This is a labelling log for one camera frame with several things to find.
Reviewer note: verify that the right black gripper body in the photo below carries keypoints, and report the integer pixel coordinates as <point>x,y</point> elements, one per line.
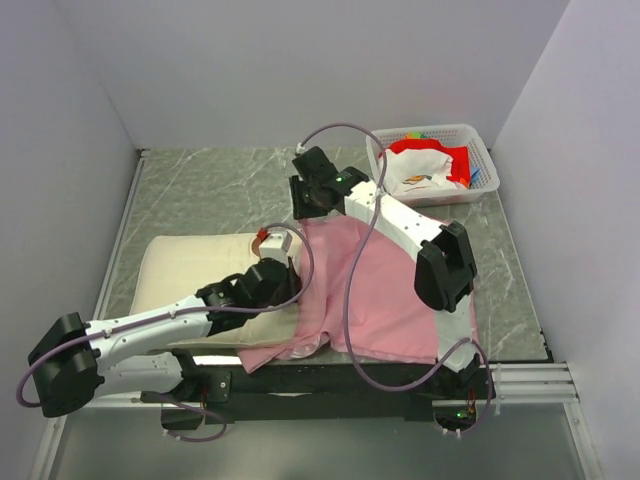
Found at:
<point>305,202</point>

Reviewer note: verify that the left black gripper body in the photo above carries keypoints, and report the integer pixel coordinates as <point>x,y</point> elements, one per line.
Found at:
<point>285,294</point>

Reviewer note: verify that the cream pillow with bear print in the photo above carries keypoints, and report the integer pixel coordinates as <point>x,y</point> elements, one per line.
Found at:
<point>174,267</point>

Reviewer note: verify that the pink pillowcase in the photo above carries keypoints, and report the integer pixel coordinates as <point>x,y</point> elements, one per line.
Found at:
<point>363,302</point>

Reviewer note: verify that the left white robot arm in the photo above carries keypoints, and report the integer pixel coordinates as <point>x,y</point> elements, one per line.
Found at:
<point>77,361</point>

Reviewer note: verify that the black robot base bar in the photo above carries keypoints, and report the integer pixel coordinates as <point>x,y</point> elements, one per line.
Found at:
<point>369,403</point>

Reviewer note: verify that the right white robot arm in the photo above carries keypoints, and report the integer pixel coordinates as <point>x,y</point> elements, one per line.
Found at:
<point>445,266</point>

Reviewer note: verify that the red and white cloth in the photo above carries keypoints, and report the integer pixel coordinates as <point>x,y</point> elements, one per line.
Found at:
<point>424,166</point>

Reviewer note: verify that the white plastic basket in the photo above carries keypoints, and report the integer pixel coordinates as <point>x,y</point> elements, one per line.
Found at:
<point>483,171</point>

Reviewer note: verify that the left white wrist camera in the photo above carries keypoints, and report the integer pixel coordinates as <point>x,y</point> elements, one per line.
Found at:
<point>267,245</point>

